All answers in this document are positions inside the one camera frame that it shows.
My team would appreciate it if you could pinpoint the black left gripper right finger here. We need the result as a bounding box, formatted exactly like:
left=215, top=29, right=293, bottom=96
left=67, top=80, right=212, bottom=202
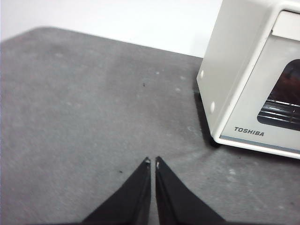
left=154, top=156, right=226, bottom=225

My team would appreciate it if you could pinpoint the white Toshiba toaster oven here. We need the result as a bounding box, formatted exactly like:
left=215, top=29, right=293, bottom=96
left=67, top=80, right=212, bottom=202
left=195, top=0, right=300, bottom=160

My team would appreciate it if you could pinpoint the metal wire oven rack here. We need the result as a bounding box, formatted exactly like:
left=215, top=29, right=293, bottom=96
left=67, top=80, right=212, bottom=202
left=257, top=97, right=300, bottom=125

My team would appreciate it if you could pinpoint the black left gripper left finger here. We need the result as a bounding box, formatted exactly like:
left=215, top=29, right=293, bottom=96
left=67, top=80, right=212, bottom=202
left=81, top=156, right=152, bottom=225

